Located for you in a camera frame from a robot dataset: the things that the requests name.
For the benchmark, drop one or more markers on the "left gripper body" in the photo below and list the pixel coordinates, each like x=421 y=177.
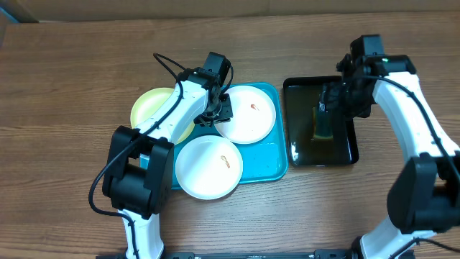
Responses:
x=222 y=113

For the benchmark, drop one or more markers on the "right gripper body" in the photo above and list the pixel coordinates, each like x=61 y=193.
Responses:
x=347 y=103

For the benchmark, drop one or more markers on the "green yellow sponge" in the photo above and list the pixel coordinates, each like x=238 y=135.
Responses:
x=322 y=129

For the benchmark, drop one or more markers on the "white plate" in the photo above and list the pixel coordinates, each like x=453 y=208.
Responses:
x=209 y=167
x=253 y=118

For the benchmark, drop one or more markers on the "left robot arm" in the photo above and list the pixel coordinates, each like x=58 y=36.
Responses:
x=137 y=179

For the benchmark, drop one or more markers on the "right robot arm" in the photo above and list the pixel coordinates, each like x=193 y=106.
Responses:
x=424 y=200

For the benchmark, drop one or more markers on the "black water tray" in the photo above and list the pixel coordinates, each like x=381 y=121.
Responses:
x=301 y=94

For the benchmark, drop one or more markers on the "teal plastic tray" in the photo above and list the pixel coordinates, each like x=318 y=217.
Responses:
x=266 y=160

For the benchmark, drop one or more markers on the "yellow-green plate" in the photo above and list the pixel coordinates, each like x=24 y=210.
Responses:
x=149 y=104

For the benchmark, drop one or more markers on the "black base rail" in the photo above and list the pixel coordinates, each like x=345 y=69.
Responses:
x=318 y=254

